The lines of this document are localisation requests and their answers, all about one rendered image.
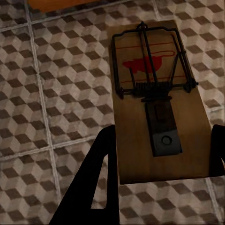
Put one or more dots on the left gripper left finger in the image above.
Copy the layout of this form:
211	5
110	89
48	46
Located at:
75	208

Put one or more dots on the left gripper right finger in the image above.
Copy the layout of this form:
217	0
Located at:
219	135

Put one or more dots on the mousetrap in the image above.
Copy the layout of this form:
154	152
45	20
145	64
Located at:
162	129

